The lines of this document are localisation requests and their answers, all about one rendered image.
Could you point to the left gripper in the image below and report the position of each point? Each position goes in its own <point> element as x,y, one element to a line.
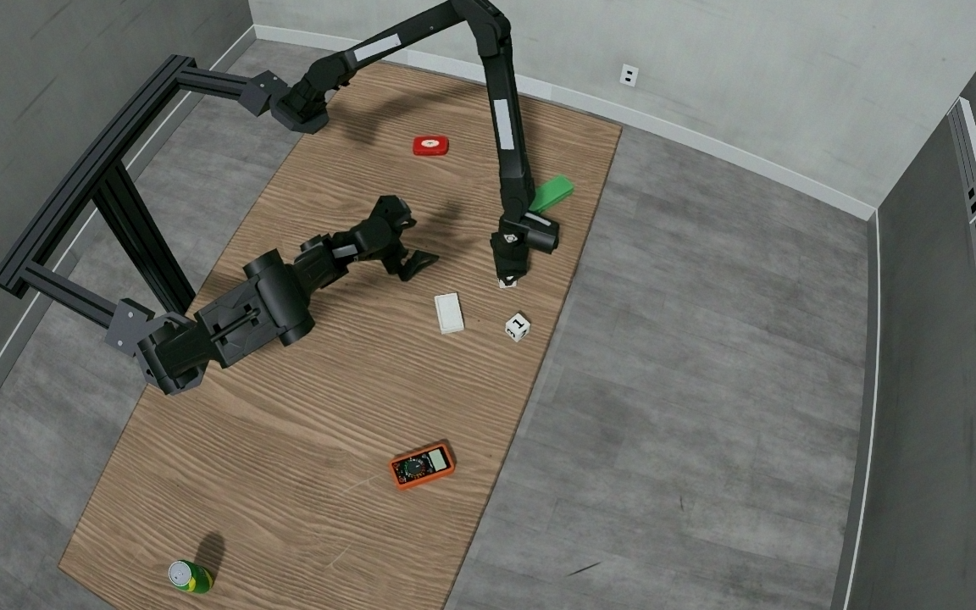
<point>505,267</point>

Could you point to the green drink can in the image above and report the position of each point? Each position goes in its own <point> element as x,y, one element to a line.
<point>190,577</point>

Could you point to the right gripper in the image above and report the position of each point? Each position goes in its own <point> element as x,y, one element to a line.
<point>407,271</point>

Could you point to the green flat bar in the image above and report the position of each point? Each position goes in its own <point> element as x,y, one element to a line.
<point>551,193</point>

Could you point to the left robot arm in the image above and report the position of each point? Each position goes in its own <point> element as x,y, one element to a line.
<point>488,25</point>

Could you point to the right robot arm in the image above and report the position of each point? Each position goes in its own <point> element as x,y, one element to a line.
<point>224,331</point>

